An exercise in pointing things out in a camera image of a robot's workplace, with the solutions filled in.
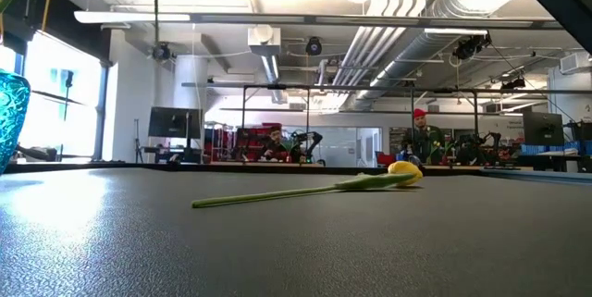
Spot blue glass vase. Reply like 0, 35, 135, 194
0, 68, 31, 176

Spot white ceiling air unit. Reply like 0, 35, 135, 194
247, 23, 282, 56

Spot black computer monitor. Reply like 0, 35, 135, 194
147, 106, 204, 164
522, 111, 565, 147

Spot red storage bins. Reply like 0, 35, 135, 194
203, 122, 284, 162

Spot person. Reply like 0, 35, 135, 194
258, 125, 292, 163
401, 107, 446, 165

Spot dark table mat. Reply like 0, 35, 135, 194
0, 167, 592, 297

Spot grey overhead frame beam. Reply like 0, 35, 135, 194
73, 9, 563, 31

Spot black workcell frame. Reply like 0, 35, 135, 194
182, 81, 592, 165

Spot silver ventilation duct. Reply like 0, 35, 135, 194
353, 0, 524, 112

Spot black ceiling camera cluster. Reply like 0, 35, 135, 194
451, 32, 493, 61

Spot white wall air unit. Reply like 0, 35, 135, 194
558, 51, 592, 76

